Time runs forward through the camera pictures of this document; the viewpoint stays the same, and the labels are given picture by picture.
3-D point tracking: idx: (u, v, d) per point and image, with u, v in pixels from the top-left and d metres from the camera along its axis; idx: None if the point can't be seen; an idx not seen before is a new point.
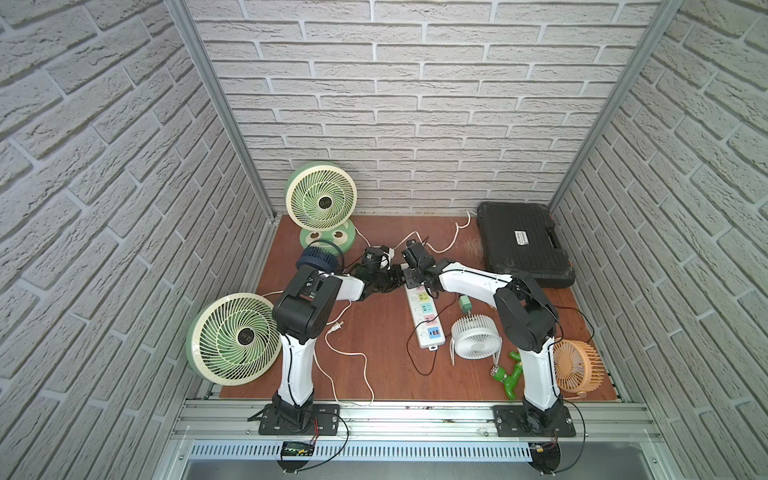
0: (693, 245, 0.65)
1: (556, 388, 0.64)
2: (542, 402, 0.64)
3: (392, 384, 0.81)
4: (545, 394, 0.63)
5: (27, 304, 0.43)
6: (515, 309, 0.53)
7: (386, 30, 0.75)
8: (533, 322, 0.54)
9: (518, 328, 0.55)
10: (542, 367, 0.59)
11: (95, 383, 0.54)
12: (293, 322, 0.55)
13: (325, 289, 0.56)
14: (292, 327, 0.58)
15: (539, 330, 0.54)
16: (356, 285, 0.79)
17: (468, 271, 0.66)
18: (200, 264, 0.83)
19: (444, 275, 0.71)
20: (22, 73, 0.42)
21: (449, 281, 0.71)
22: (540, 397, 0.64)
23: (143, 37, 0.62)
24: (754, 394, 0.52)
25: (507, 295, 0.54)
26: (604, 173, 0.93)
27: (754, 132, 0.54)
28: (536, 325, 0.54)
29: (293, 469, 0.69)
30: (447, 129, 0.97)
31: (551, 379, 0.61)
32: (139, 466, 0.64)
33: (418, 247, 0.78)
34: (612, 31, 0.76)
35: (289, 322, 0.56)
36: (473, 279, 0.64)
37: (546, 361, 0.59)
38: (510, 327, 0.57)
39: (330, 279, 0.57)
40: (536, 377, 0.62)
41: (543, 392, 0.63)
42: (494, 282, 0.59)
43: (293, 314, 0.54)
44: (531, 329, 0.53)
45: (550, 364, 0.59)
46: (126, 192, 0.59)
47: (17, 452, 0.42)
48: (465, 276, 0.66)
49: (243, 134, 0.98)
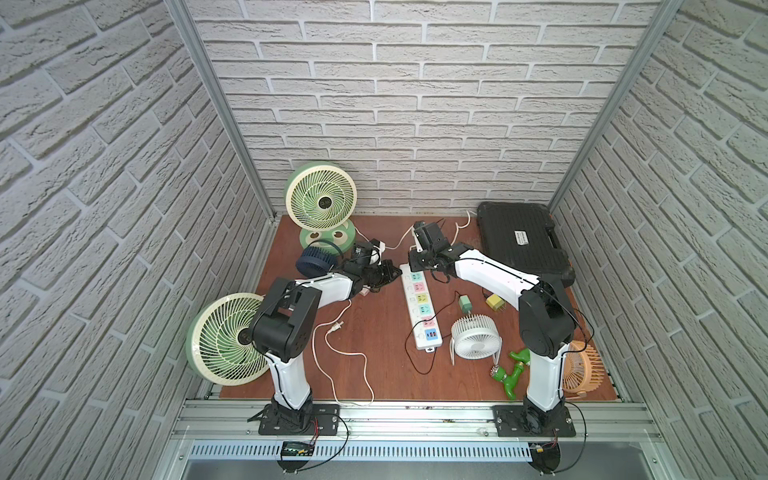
0: (693, 245, 0.65)
1: (559, 390, 0.62)
2: (545, 404, 0.64)
3: (393, 384, 0.81)
4: (550, 396, 0.62)
5: (27, 304, 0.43)
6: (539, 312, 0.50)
7: (387, 30, 0.75)
8: (554, 327, 0.51)
9: (536, 332, 0.53)
10: (551, 372, 0.58)
11: (95, 383, 0.54)
12: (272, 340, 0.50)
13: (308, 302, 0.52)
14: (273, 347, 0.54)
15: (558, 336, 0.52)
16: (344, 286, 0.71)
17: (488, 263, 0.62)
18: (199, 264, 0.82)
19: (464, 263, 0.65)
20: (21, 73, 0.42)
21: (466, 270, 0.66)
22: (542, 398, 0.64)
23: (143, 37, 0.62)
24: (754, 394, 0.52)
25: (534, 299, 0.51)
26: (604, 173, 0.93)
27: (754, 132, 0.54)
28: (555, 330, 0.52)
29: (293, 469, 0.69)
30: (447, 129, 0.97)
31: (556, 384, 0.60)
32: (139, 466, 0.64)
33: (434, 228, 0.73)
34: (612, 32, 0.76)
35: (268, 340, 0.50)
36: (493, 273, 0.60)
37: (556, 366, 0.57)
38: (527, 331, 0.55)
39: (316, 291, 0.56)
40: (542, 380, 0.62)
41: (549, 395, 0.62)
42: (519, 281, 0.55)
43: (272, 331, 0.50)
44: (551, 335, 0.51)
45: (560, 369, 0.58)
46: (126, 192, 0.59)
47: (17, 453, 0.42)
48: (487, 269, 0.61)
49: (243, 135, 0.98)
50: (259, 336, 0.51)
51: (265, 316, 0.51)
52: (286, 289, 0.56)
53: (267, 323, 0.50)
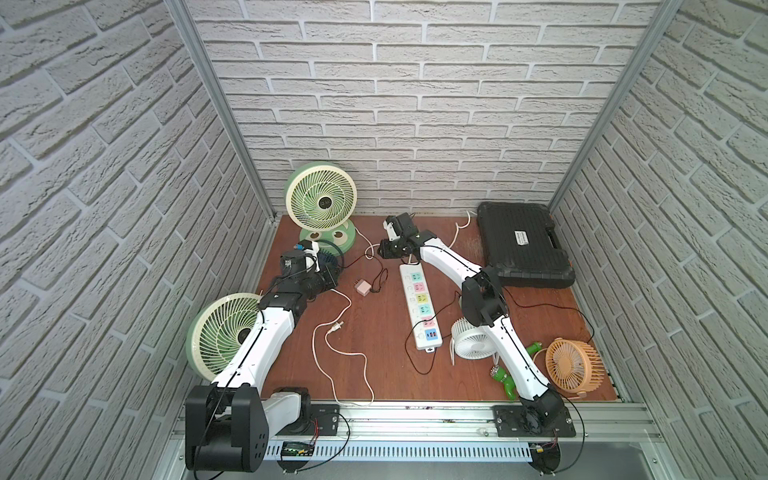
0: (693, 245, 0.65)
1: (539, 374, 0.68)
2: (528, 391, 0.68)
3: (393, 384, 0.81)
4: (524, 378, 0.68)
5: (28, 303, 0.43)
6: (473, 290, 0.66)
7: (386, 30, 0.75)
8: (485, 303, 0.68)
9: (474, 308, 0.69)
10: (503, 346, 0.70)
11: (95, 383, 0.54)
12: (224, 460, 0.40)
13: (244, 410, 0.40)
14: (227, 467, 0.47)
15: (489, 312, 0.69)
16: (287, 323, 0.58)
17: (446, 252, 0.76)
18: (200, 264, 0.83)
19: (425, 249, 0.81)
20: (22, 73, 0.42)
21: (428, 256, 0.82)
22: (524, 387, 0.69)
23: (143, 37, 0.62)
24: (754, 394, 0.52)
25: (471, 282, 0.67)
26: (604, 173, 0.93)
27: (754, 132, 0.54)
28: (486, 307, 0.69)
29: (293, 469, 0.69)
30: (447, 129, 0.97)
31: (524, 361, 0.68)
32: (139, 466, 0.64)
33: (405, 218, 0.87)
34: (612, 32, 0.76)
35: (221, 462, 0.40)
36: (447, 259, 0.75)
37: (505, 339, 0.68)
38: (468, 307, 0.71)
39: (248, 389, 0.41)
40: (509, 361, 0.70)
41: (523, 377, 0.68)
42: (465, 268, 0.71)
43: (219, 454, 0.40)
44: (482, 311, 0.68)
45: (513, 341, 0.69)
46: (126, 192, 0.59)
47: (17, 452, 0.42)
48: (441, 256, 0.77)
49: (243, 135, 0.98)
50: (205, 462, 0.40)
51: (201, 443, 0.40)
52: (210, 398, 0.40)
53: (210, 444, 0.40)
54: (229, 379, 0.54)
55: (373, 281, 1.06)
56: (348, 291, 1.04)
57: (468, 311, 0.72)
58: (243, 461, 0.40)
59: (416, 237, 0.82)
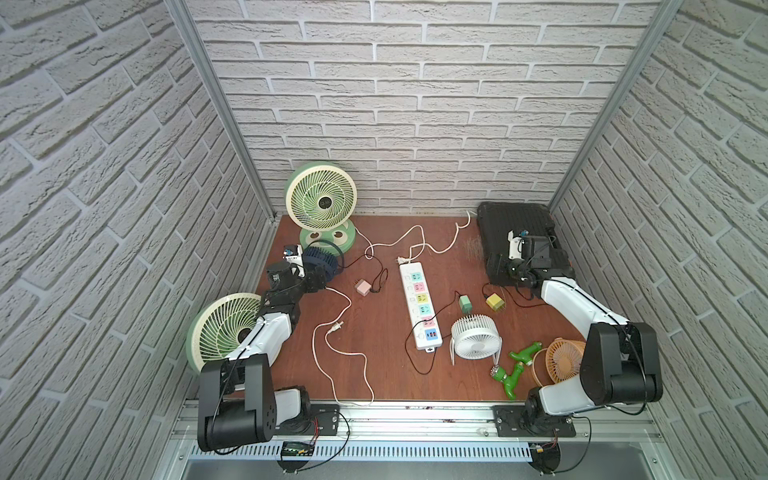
0: (693, 245, 0.65)
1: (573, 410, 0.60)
2: (550, 407, 0.64)
3: (393, 384, 0.81)
4: (558, 406, 0.62)
5: (27, 304, 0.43)
6: (608, 348, 0.45)
7: (387, 30, 0.75)
8: (622, 378, 0.45)
9: (598, 375, 0.46)
10: (581, 406, 0.55)
11: (95, 383, 0.54)
12: (237, 434, 0.41)
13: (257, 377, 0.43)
14: (240, 442, 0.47)
15: (620, 390, 0.44)
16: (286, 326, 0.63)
17: (579, 292, 0.57)
18: (199, 264, 0.82)
19: (553, 285, 0.63)
20: (21, 73, 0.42)
21: (550, 291, 0.64)
22: (554, 406, 0.63)
23: (143, 37, 0.62)
24: (754, 394, 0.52)
25: (606, 330, 0.46)
26: (604, 173, 0.93)
27: (754, 132, 0.54)
28: (620, 382, 0.45)
29: (293, 469, 0.69)
30: (447, 129, 0.97)
31: (571, 410, 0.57)
32: (139, 465, 0.64)
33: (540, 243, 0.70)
34: (612, 32, 0.76)
35: (233, 435, 0.41)
36: (578, 299, 0.56)
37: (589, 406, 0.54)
38: (589, 369, 0.49)
39: (258, 356, 0.44)
40: (567, 400, 0.59)
41: (560, 407, 0.61)
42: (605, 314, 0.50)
43: (232, 429, 0.41)
44: (612, 383, 0.44)
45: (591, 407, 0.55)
46: (126, 192, 0.59)
47: (17, 453, 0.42)
48: (572, 295, 0.57)
49: (243, 135, 0.98)
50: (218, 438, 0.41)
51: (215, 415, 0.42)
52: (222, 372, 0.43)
53: (220, 421, 0.41)
54: (239, 353, 0.46)
55: (373, 281, 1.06)
56: (347, 291, 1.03)
57: (582, 372, 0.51)
58: (259, 435, 0.42)
59: (543, 271, 0.67)
